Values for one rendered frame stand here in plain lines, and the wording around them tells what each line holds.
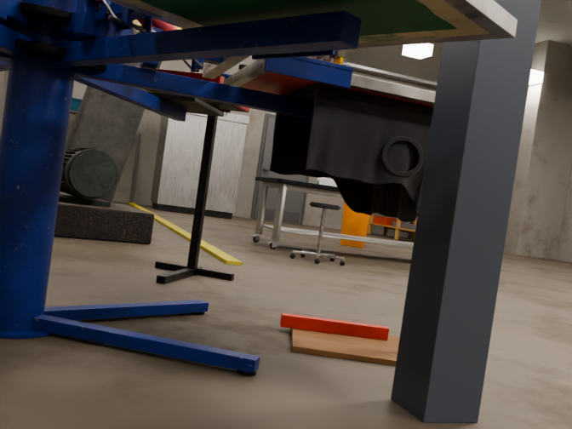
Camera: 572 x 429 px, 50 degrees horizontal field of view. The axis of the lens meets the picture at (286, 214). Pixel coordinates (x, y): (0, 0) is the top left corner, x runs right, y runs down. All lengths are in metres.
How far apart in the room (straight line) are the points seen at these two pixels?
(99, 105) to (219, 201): 5.62
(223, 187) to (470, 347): 9.55
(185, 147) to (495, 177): 9.46
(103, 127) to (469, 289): 4.53
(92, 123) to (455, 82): 4.39
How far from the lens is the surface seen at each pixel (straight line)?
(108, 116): 5.86
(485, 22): 1.35
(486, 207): 1.78
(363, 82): 2.15
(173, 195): 10.98
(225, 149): 11.16
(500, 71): 1.81
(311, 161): 2.15
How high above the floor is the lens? 0.56
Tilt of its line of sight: 2 degrees down
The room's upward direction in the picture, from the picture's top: 8 degrees clockwise
